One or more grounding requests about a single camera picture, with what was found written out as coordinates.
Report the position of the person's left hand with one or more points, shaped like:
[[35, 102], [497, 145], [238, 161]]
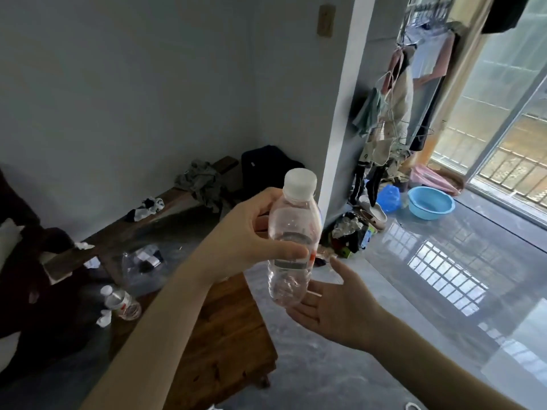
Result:
[[239, 239]]

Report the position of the person's right hand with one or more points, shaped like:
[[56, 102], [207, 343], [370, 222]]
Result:
[[346, 313]]

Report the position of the red label water bottle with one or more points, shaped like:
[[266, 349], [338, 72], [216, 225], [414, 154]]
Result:
[[121, 303], [297, 217]]

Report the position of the person's left forearm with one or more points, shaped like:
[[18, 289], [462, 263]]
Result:
[[149, 350]]

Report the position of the person's right forearm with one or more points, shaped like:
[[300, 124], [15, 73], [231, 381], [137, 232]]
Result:
[[431, 371]]

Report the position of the gray clothes heap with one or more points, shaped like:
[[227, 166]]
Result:
[[203, 183]]

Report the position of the black jacket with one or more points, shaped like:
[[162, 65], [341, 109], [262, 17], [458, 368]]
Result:
[[265, 166]]

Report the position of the pile of clothes and shoes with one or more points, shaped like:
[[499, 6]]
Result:
[[350, 234]]

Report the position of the clear bag of socks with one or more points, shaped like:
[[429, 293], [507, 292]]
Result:
[[143, 260]]

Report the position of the white and navy socks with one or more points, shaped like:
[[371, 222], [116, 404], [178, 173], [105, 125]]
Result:
[[145, 209]]

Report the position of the wooden folding table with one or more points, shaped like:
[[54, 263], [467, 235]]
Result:
[[230, 337]]

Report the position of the gray slipper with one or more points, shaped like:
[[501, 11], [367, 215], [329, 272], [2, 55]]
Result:
[[374, 213]]

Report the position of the blue plastic bag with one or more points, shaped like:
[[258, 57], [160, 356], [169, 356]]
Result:
[[389, 198]]

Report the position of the long wooden bench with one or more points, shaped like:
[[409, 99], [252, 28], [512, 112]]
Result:
[[111, 234]]

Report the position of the blue plastic basin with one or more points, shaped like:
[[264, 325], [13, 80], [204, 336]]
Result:
[[430, 203]]

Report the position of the crumpled white tissue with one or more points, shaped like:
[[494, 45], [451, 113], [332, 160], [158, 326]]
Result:
[[104, 318], [83, 246]]

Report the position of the pink plastic basin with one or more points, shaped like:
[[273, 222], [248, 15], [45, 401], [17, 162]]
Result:
[[431, 179]]

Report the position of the hanging clothes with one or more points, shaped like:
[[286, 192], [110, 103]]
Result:
[[393, 115]]

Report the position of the cream cushion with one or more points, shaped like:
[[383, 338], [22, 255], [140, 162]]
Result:
[[8, 243]]

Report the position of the glass sliding door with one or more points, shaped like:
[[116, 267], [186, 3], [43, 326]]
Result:
[[504, 102]]

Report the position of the tan curtain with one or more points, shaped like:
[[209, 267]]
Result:
[[463, 59]]

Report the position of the black hanging garment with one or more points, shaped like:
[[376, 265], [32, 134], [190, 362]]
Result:
[[504, 12]]

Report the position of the beige wall switch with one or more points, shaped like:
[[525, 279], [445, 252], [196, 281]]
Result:
[[326, 21]]

